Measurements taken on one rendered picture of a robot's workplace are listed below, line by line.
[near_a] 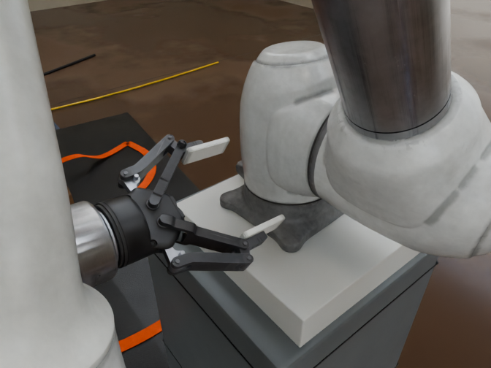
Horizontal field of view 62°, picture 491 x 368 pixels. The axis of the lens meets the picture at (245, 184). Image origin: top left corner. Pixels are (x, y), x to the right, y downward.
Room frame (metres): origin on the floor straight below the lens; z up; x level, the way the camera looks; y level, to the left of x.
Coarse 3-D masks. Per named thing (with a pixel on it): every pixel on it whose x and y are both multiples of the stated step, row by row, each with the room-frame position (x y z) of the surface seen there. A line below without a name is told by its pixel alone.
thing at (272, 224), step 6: (282, 216) 0.41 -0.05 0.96; (264, 222) 0.39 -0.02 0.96; (270, 222) 0.40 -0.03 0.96; (276, 222) 0.40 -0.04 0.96; (252, 228) 0.38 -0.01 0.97; (258, 228) 0.38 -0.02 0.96; (264, 228) 0.39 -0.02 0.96; (270, 228) 0.40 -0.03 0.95; (276, 228) 0.42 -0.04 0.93; (246, 234) 0.37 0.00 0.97; (252, 234) 0.37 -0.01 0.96
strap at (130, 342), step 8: (128, 144) 2.21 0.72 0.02; (136, 144) 2.21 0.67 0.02; (112, 152) 2.11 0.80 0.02; (144, 152) 2.11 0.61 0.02; (64, 160) 1.87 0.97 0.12; (152, 176) 1.86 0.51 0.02; (144, 184) 1.78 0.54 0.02; (152, 328) 0.90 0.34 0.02; (160, 328) 0.90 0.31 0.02; (136, 336) 0.87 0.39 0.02; (144, 336) 0.87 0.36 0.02; (152, 336) 0.87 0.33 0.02; (120, 344) 0.84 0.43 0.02; (128, 344) 0.84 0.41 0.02; (136, 344) 0.84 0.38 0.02
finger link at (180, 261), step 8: (176, 256) 0.32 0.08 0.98; (184, 256) 0.32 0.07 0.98; (192, 256) 0.32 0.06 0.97; (200, 256) 0.33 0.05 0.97; (208, 256) 0.33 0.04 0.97; (216, 256) 0.33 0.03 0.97; (224, 256) 0.34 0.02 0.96; (232, 256) 0.34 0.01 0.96; (240, 256) 0.34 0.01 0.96; (248, 256) 0.34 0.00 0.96; (176, 264) 0.31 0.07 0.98; (184, 264) 0.31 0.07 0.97; (192, 264) 0.32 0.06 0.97; (200, 264) 0.32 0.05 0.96; (208, 264) 0.33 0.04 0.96; (216, 264) 0.33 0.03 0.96; (224, 264) 0.33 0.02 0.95; (232, 264) 0.33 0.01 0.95; (240, 264) 0.34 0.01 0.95; (168, 272) 0.31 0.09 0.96; (176, 272) 0.31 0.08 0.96
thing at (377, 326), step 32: (160, 256) 0.54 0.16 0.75; (416, 256) 0.49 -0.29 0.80; (160, 288) 0.56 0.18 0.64; (192, 288) 0.45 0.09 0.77; (224, 288) 0.43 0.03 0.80; (384, 288) 0.43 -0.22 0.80; (416, 288) 0.50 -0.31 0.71; (160, 320) 0.59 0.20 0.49; (192, 320) 0.46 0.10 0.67; (224, 320) 0.38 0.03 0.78; (256, 320) 0.37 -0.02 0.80; (352, 320) 0.38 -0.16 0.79; (384, 320) 0.44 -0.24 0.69; (192, 352) 0.48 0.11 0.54; (224, 352) 0.39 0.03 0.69; (256, 352) 0.32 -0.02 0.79; (288, 352) 0.32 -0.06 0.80; (320, 352) 0.34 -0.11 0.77; (352, 352) 0.39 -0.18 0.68; (384, 352) 0.47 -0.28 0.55
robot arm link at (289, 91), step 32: (256, 64) 0.55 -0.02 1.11; (288, 64) 0.52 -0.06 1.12; (320, 64) 0.52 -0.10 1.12; (256, 96) 0.52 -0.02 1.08; (288, 96) 0.49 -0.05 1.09; (320, 96) 0.49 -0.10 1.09; (256, 128) 0.51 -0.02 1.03; (288, 128) 0.48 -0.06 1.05; (320, 128) 0.46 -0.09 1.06; (256, 160) 0.51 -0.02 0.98; (288, 160) 0.47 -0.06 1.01; (256, 192) 0.52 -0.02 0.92; (288, 192) 0.49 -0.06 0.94
